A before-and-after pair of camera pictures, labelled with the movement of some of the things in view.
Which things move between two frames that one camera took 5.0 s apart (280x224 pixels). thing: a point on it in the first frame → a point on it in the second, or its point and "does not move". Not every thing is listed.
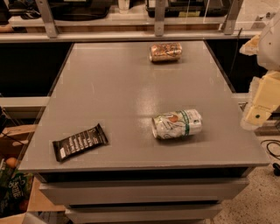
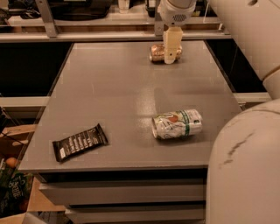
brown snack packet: [165, 52] does not move
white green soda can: [177, 124] does not move
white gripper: [270, 46] → [176, 14]
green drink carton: [15, 192] does not move
